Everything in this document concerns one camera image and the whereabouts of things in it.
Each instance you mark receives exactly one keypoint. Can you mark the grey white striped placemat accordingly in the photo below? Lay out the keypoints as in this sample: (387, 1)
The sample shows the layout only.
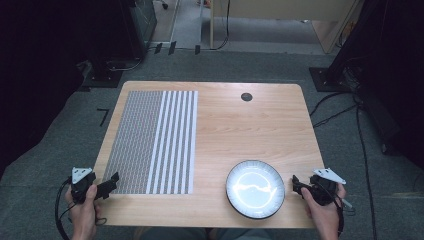
(140, 143)

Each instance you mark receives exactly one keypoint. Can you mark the black round table grommet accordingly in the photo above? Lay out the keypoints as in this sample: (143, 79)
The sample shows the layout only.
(246, 97)

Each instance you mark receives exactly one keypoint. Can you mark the person's left hand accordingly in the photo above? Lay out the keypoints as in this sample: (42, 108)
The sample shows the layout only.
(83, 215)

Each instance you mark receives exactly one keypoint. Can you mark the person's right hand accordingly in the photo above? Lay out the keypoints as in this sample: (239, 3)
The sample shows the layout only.
(321, 216)

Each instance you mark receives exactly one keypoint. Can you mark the black floor tape strip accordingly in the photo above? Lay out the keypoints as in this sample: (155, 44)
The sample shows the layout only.
(197, 49)

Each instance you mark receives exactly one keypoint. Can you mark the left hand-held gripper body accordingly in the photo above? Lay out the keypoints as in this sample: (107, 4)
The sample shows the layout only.
(80, 186)

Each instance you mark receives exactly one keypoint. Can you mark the black curtain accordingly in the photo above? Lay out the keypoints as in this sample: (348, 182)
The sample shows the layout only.
(33, 66)
(400, 66)

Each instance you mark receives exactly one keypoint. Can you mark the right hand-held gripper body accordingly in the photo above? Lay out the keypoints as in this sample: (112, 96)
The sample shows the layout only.
(321, 190)

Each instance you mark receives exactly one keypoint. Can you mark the light wooden desk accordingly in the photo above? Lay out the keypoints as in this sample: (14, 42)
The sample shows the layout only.
(283, 8)

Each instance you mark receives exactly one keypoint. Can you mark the dark glass cabinet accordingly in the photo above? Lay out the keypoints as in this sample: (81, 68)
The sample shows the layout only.
(145, 20)

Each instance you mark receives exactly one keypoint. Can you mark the black stand base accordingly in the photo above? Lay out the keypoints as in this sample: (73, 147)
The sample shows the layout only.
(101, 78)
(325, 81)

